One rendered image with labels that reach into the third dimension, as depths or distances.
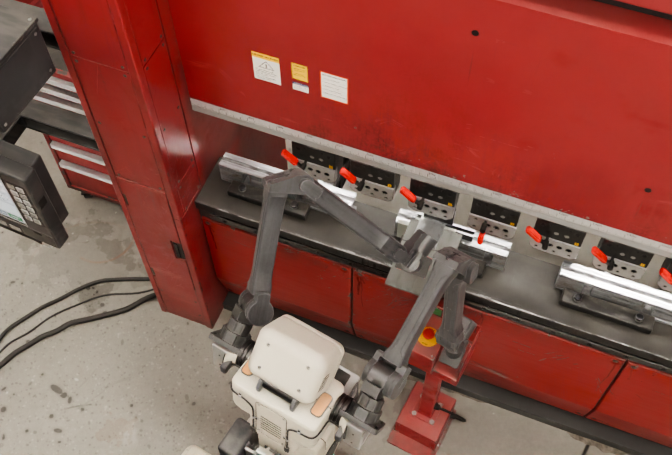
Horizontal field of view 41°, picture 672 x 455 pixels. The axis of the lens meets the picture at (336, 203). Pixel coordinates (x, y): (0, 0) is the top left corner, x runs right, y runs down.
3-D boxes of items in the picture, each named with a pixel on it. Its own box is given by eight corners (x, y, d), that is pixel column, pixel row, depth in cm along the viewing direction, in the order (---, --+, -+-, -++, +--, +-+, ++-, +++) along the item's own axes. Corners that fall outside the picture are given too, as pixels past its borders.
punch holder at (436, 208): (407, 208, 288) (410, 179, 275) (415, 187, 293) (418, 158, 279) (451, 222, 285) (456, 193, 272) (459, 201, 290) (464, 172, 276)
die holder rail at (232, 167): (221, 179, 322) (218, 164, 314) (228, 166, 325) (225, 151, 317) (350, 221, 312) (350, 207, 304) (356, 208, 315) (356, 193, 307)
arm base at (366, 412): (336, 413, 240) (375, 436, 236) (349, 387, 239) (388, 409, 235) (346, 406, 248) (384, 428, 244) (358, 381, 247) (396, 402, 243)
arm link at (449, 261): (437, 236, 242) (469, 252, 238) (450, 246, 254) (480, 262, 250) (357, 380, 241) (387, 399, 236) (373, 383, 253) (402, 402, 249)
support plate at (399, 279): (384, 284, 285) (384, 283, 285) (410, 219, 299) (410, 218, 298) (438, 302, 282) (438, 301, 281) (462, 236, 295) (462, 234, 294)
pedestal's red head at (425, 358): (402, 361, 306) (405, 339, 291) (422, 323, 314) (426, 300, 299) (456, 387, 301) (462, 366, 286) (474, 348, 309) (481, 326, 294)
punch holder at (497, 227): (466, 226, 284) (472, 198, 271) (474, 206, 289) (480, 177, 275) (512, 241, 281) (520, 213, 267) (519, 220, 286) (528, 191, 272)
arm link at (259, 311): (260, 163, 246) (270, 173, 238) (305, 167, 252) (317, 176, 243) (235, 312, 258) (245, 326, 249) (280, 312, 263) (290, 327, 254)
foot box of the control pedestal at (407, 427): (385, 441, 358) (387, 431, 348) (412, 389, 370) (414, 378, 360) (431, 464, 353) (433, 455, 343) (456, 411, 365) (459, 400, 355)
